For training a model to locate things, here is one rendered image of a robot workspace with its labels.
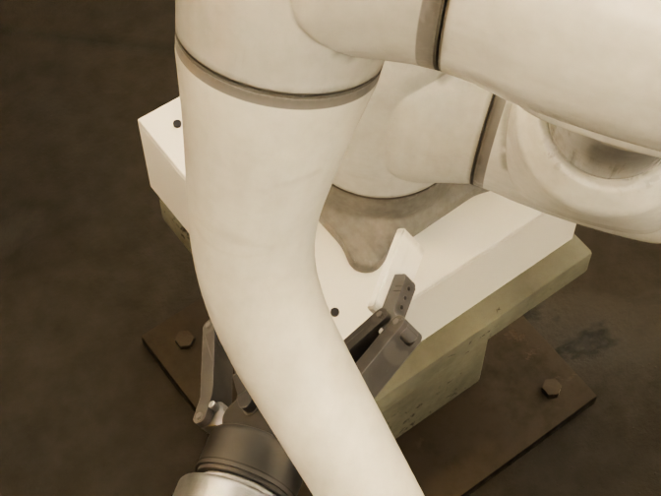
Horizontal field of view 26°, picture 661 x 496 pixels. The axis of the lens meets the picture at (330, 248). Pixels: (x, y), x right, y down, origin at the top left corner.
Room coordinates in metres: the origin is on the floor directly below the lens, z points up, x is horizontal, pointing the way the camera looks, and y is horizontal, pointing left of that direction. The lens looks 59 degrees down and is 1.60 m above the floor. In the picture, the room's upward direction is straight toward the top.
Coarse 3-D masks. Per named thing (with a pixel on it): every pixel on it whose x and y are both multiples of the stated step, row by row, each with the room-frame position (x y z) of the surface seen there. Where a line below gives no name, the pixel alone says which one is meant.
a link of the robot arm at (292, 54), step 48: (192, 0) 0.42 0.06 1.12; (240, 0) 0.40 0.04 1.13; (288, 0) 0.40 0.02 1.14; (336, 0) 0.39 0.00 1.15; (384, 0) 0.38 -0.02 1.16; (432, 0) 0.38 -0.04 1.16; (192, 48) 0.41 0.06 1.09; (240, 48) 0.39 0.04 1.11; (288, 48) 0.39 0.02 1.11; (336, 48) 0.39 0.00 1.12; (384, 48) 0.38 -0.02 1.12; (432, 48) 0.37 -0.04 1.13
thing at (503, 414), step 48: (144, 336) 0.81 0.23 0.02; (192, 336) 0.81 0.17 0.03; (528, 336) 0.81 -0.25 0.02; (192, 384) 0.75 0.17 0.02; (432, 384) 0.70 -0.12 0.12; (480, 384) 0.75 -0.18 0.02; (528, 384) 0.75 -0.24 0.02; (576, 384) 0.75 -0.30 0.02; (432, 432) 0.68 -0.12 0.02; (480, 432) 0.68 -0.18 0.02; (528, 432) 0.68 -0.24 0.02; (432, 480) 0.62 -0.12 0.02; (480, 480) 0.62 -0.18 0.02
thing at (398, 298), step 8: (392, 280) 0.51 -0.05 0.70; (400, 280) 0.51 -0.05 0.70; (408, 280) 0.51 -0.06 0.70; (392, 288) 0.50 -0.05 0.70; (400, 288) 0.50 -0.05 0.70; (408, 288) 0.50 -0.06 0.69; (392, 296) 0.50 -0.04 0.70; (400, 296) 0.49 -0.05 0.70; (408, 296) 0.50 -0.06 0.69; (384, 304) 0.49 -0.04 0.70; (392, 304) 0.49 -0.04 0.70; (400, 304) 0.49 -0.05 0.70; (408, 304) 0.49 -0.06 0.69; (392, 312) 0.48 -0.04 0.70; (400, 312) 0.48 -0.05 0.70; (384, 328) 0.47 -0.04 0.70; (400, 336) 0.46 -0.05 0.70; (408, 336) 0.46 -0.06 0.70
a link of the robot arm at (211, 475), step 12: (180, 480) 0.37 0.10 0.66; (192, 480) 0.36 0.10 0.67; (204, 480) 0.36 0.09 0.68; (216, 480) 0.36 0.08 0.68; (228, 480) 0.36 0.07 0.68; (240, 480) 0.37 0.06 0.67; (180, 492) 0.36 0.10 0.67; (192, 492) 0.36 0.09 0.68; (204, 492) 0.35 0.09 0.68; (216, 492) 0.35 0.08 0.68; (228, 492) 0.35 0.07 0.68; (240, 492) 0.35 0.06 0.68; (252, 492) 0.35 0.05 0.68; (264, 492) 0.36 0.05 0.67
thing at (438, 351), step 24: (168, 216) 0.79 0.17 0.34; (576, 240) 0.75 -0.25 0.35; (552, 264) 0.72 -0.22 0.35; (576, 264) 0.73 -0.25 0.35; (504, 288) 0.70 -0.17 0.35; (528, 288) 0.70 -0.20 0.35; (552, 288) 0.71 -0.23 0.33; (480, 312) 0.67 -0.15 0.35; (504, 312) 0.67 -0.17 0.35; (432, 336) 0.64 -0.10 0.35; (456, 336) 0.64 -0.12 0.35; (480, 336) 0.65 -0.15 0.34; (408, 360) 0.62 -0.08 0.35; (432, 360) 0.62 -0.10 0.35; (456, 360) 0.63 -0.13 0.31; (408, 384) 0.60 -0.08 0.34; (384, 408) 0.58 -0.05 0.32
